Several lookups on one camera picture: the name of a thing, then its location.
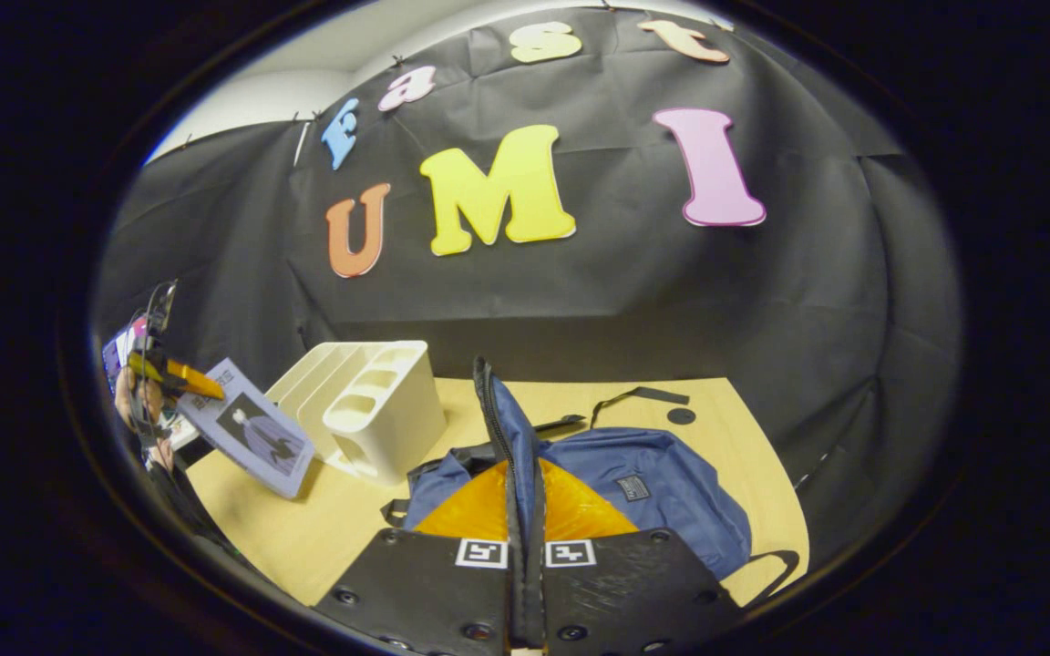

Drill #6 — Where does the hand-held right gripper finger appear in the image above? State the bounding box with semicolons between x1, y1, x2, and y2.
314;458;526;656
525;458;745;656

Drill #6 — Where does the grey book with figure cover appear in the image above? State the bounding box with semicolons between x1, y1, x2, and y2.
177;357;316;500

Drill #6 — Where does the blue schoolbag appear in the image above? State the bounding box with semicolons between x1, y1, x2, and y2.
382;355;801;607

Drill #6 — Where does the white bookshelf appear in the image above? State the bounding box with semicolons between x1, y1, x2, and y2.
265;340;447;487

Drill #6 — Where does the computer monitor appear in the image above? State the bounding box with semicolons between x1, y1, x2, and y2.
103;314;148;393

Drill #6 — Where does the black backdrop cloth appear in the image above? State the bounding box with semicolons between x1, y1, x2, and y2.
92;7;963;566

